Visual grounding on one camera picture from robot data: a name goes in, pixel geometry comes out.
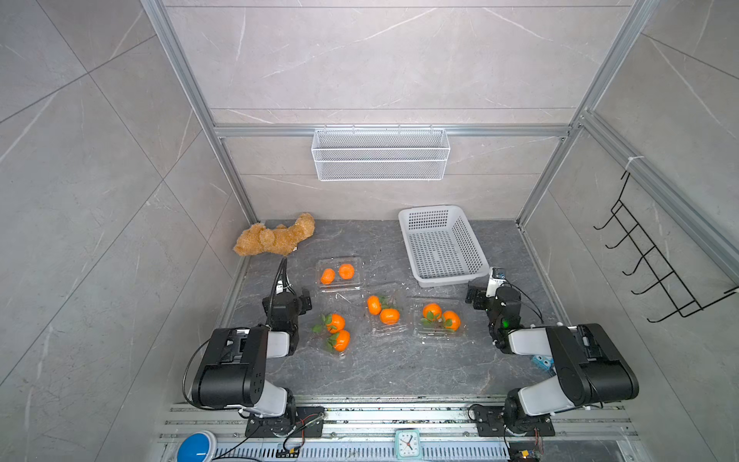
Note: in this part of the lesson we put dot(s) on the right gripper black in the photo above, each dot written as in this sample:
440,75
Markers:
480,293

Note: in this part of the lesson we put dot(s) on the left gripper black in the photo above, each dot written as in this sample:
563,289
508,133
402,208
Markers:
303,302

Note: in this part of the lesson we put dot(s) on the leafy twin oranges container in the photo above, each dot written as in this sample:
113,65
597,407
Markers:
435,318
332,330

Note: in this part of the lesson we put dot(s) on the clear clamshell container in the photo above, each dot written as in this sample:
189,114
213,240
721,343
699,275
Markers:
340,285
391,296
417,305
317,346

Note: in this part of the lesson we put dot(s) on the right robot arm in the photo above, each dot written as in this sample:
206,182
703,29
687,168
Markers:
587,366

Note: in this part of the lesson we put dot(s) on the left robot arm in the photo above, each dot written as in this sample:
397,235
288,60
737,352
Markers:
232,371

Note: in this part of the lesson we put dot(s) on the brown teddy bear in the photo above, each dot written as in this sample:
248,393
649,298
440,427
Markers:
281,241

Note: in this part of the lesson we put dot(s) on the small blue clock on table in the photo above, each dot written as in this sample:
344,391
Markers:
544,363

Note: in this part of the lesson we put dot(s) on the orange in far container right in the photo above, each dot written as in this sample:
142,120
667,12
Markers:
347,271

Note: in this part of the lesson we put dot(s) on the white plastic basket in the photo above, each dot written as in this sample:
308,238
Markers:
441,246

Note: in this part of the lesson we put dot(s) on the orange in middle container lower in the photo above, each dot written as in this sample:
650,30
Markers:
389,316

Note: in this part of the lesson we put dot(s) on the blue round button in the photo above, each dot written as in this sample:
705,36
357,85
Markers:
198,447

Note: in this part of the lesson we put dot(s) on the small white clock front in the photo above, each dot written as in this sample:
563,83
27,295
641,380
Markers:
408,444

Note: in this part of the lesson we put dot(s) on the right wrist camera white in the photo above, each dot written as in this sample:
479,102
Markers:
497,277

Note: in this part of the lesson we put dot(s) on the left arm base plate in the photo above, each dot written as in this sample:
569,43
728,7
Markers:
280,427

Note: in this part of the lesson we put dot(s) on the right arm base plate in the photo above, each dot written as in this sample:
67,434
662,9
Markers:
498,421

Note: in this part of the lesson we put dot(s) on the white wire wall basket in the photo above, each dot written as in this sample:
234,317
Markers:
354,154

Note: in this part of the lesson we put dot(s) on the black wall hook rack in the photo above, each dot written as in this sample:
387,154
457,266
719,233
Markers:
683,303

